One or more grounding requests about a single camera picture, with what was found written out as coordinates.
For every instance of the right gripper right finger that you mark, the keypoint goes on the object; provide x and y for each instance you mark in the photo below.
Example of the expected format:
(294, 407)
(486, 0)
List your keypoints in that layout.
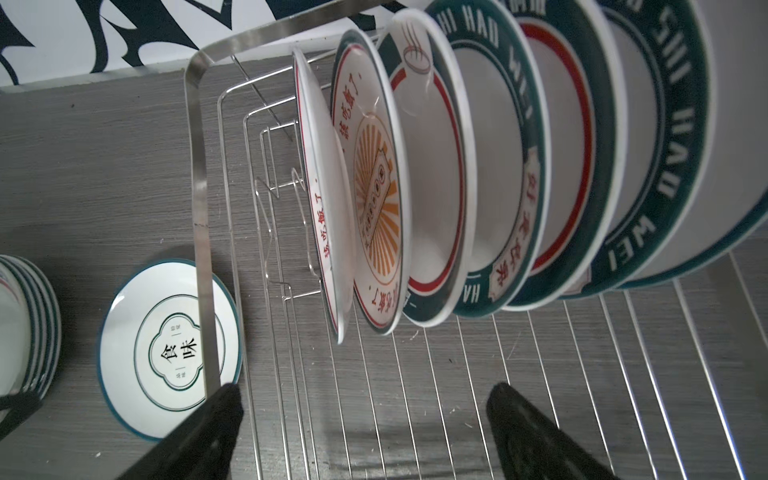
(531, 446)

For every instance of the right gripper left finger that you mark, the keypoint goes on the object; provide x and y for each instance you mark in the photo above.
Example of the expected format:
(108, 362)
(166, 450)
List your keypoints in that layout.
(201, 447)

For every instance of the white plate clover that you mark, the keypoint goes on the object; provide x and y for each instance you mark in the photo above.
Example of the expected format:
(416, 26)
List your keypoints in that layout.
(149, 363)

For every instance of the wire dish rack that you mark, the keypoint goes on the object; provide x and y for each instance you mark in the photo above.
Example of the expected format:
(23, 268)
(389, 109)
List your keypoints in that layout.
(666, 382)

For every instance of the white plate green lettered rim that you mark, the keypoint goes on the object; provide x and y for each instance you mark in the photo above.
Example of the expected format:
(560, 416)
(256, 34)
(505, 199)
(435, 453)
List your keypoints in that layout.
(31, 328)

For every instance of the white plate orange sunburst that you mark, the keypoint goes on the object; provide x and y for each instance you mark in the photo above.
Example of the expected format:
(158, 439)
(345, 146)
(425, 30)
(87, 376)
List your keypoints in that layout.
(329, 194)

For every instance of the white plate green red band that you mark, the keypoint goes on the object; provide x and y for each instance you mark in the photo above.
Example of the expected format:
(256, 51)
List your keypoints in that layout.
(434, 112)

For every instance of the white plate rear stack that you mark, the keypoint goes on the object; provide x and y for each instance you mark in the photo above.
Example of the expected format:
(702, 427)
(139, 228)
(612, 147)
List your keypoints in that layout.
(512, 134)

